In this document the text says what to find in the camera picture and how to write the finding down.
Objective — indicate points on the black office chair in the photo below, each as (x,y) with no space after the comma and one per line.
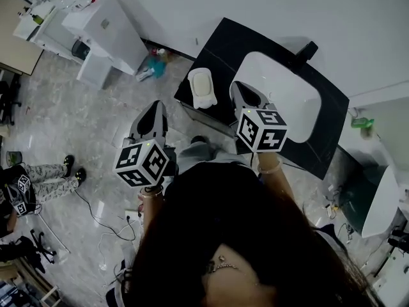
(9,99)

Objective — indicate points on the white sink basin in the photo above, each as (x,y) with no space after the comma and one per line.
(287,88)

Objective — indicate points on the dark green bottle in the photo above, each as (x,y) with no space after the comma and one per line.
(37,18)

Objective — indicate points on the teal plastic bag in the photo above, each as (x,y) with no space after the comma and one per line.
(158,66)

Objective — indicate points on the black vanity top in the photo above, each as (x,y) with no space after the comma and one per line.
(217,50)

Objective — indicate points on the black waste bin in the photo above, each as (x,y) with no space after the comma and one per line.
(80,49)

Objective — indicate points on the white cabinet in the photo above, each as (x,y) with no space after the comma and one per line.
(105,40)

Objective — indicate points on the green bucket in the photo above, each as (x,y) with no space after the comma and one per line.
(14,157)

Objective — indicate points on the person's left forearm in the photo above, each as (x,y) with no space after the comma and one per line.
(151,211)

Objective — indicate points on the white soap dish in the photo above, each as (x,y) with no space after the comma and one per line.
(205,103)

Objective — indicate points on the red drink bottle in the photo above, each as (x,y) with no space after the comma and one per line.
(157,51)

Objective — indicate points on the black chair base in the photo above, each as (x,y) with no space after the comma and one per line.
(40,249)

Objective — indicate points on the black faucet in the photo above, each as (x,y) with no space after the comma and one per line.
(308,50)

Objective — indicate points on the cream bar of soap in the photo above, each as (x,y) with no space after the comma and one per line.
(201,85)

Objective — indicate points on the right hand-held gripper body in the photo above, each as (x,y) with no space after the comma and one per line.
(260,128)

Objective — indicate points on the person's right forearm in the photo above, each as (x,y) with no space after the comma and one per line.
(278,182)

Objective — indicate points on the beige wooden board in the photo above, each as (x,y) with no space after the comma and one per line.
(16,37)

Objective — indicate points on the green spray bottle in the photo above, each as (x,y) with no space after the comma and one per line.
(362,122)

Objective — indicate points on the white power strip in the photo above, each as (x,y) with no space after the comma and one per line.
(132,217)

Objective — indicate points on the white side table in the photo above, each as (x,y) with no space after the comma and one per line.
(38,32)

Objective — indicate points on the person's grey trouser leg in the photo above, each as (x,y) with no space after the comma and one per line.
(199,152)

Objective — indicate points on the person's black top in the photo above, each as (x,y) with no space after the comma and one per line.
(217,190)

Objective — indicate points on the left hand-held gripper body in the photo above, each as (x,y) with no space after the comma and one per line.
(140,158)

